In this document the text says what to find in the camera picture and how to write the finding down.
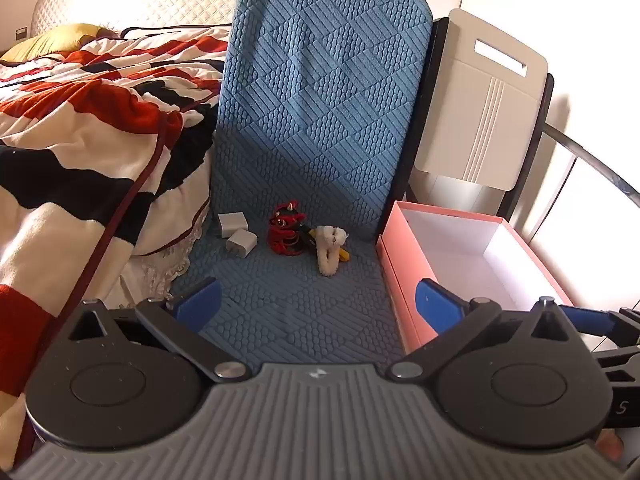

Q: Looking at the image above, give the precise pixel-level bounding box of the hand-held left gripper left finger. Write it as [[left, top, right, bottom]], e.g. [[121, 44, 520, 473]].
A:
[[67, 276, 253, 385]]

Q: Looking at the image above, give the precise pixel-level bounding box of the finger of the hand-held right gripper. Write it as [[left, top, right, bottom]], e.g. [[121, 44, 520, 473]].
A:
[[559, 304, 622, 339]]

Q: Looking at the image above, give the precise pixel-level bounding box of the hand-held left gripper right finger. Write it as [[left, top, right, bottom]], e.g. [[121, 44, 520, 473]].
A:
[[390, 278, 581, 382]]

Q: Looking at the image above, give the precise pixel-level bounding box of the pink cardboard box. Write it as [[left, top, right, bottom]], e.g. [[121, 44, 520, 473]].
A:
[[376, 201, 576, 356]]

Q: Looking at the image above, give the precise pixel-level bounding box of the white charger plug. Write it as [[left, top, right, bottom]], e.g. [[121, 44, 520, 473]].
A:
[[226, 229, 257, 259], [218, 212, 244, 239]]

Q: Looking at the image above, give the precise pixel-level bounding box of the yellow black screwdriver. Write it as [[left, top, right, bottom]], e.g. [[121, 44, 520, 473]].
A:
[[300, 225, 351, 264]]

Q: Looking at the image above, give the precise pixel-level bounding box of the red devil figurine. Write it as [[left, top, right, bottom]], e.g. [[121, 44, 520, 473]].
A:
[[269, 201, 308, 257]]

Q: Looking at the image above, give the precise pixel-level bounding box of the white plush tooth toy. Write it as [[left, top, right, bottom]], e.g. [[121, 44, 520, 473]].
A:
[[315, 225, 349, 278]]

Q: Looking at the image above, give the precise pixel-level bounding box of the person's right hand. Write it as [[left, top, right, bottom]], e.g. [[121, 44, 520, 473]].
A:
[[597, 429, 627, 472]]

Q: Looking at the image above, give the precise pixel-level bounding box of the lace bed skirt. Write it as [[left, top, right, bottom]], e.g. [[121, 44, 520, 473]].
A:
[[117, 195, 212, 311]]

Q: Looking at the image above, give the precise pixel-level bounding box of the curved grey metal hoop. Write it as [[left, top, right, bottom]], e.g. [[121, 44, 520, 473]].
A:
[[542, 122, 640, 202]]

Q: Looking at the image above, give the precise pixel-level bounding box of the red black striped blanket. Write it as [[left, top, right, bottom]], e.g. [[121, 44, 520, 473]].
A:
[[0, 25, 232, 403]]

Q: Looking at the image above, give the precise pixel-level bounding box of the blue textured mat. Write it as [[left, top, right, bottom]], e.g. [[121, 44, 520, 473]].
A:
[[172, 0, 434, 361]]

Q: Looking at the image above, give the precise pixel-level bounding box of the yellow pillow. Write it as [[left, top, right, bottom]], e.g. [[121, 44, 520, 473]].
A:
[[2, 23, 119, 63]]

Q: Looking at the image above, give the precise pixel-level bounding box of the white quilted headboard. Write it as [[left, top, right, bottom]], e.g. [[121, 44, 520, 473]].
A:
[[32, 0, 247, 42]]

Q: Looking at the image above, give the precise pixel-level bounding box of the dark red cable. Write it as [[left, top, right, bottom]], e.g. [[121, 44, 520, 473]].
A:
[[15, 102, 172, 463]]

